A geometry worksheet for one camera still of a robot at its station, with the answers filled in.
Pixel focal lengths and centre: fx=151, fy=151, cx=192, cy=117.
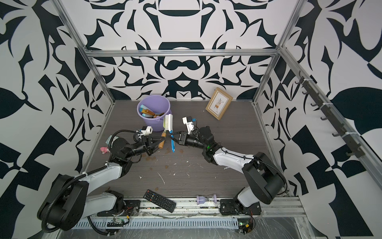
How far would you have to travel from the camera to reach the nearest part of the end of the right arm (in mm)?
681

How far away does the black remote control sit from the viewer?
742mm

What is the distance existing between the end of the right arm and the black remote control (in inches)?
12.3
